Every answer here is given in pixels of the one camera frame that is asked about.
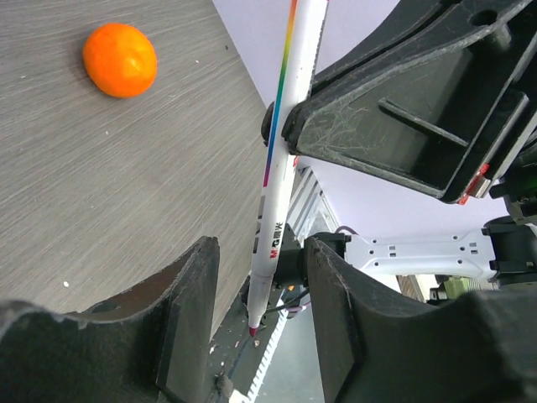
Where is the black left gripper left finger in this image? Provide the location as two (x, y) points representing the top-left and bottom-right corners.
(1, 237), (220, 402)

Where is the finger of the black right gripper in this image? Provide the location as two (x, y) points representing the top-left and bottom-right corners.
(260, 0), (462, 148)

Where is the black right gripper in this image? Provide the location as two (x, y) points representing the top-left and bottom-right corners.
(283, 1), (536, 205)

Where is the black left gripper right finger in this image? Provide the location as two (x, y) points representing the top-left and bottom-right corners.
(305, 238), (536, 402)

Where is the white marker pen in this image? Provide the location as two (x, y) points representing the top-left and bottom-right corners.
(247, 0), (329, 337)

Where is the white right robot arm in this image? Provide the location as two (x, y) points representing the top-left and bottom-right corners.
(283, 1), (536, 288)

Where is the orange tangerine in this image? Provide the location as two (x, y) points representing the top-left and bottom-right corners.
(82, 23), (158, 98)

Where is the white slotted cable duct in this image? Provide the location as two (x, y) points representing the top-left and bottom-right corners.
(229, 310), (288, 403)

